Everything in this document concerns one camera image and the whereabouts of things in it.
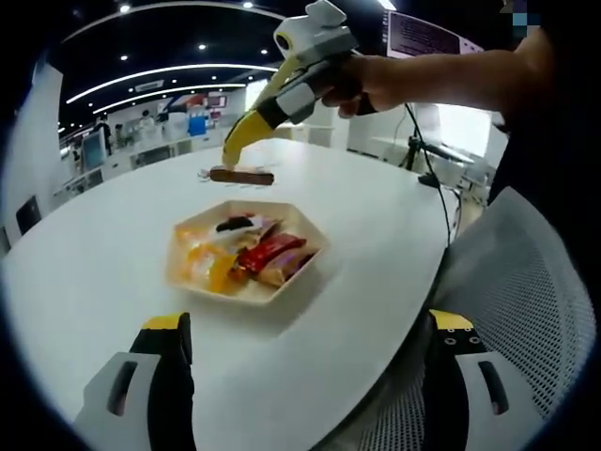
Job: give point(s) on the hanging display screen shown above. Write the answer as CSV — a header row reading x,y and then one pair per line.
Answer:
x,y
422,35

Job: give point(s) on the black office chair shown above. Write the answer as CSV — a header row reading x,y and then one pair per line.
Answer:
x,y
28,214

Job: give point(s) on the pile of snack packets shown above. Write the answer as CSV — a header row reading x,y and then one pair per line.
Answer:
x,y
211,263

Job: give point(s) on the person's right hand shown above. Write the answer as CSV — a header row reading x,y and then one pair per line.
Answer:
x,y
380,84

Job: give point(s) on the black tripod stand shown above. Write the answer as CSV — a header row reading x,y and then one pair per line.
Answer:
x,y
412,149

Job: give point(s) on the white mesh office chair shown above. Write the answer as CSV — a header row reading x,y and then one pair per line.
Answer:
x,y
526,291

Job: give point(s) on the white lab counter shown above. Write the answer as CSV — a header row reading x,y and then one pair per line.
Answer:
x,y
155,152

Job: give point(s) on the white kiosk screen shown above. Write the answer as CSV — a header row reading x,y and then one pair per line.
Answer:
x,y
93,151

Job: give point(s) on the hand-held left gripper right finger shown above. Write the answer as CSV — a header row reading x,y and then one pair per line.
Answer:
x,y
460,404

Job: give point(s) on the blue box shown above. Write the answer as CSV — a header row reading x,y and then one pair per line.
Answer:
x,y
197,125

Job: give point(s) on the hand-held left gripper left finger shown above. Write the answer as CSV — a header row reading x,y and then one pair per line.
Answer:
x,y
150,404

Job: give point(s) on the white square pillar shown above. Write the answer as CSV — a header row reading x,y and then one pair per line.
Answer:
x,y
33,141
335,134

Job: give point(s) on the cream hexagonal container tray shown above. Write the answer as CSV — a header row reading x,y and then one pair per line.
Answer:
x,y
305,221

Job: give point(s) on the red snack bar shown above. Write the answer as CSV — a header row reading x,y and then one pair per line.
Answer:
x,y
267,249

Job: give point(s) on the black computer mouse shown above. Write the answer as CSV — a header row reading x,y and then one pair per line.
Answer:
x,y
428,179

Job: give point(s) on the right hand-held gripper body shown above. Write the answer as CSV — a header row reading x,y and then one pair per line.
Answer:
x,y
324,42

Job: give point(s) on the person's dark clothing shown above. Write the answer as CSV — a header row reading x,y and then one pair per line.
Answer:
x,y
521,155

